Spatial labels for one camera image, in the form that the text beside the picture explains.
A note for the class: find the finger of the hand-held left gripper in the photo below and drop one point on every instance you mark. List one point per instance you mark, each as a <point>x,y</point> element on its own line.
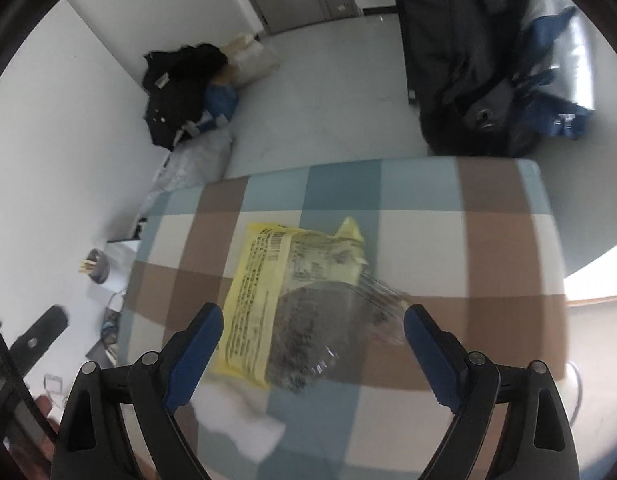
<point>41,335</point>

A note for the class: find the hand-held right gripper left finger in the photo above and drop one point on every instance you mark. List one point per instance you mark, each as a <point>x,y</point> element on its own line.
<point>193,355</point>

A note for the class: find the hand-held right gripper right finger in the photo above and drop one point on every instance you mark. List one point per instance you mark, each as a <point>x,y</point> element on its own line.
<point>433,355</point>

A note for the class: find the yellow clear printed wrapper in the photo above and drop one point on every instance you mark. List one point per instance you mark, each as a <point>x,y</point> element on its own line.
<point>253,300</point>

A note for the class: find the person's left hand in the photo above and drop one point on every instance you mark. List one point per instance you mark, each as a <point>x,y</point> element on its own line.
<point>44,410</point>

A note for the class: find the white paper piece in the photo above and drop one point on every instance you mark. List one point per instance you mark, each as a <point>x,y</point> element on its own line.
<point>238,420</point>

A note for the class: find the bundle of wooden chopsticks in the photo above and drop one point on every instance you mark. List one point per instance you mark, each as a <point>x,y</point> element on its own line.
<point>87,266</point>

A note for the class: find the chopstick holder cup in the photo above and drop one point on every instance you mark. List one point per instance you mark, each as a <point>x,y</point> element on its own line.
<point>99,267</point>

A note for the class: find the checkered tablecloth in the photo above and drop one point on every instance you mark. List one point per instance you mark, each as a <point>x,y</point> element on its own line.
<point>418,240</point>

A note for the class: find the grey plastic bag on floor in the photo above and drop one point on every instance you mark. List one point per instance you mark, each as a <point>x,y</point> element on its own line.
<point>198,160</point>

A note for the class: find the black jacket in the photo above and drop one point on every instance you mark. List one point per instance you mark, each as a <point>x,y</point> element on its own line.
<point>178,90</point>

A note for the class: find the beige plastic bag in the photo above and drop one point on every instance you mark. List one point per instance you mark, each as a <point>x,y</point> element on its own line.
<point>253,60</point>

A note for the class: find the silver folding umbrella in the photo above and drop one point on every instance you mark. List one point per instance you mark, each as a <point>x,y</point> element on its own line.
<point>563,50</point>

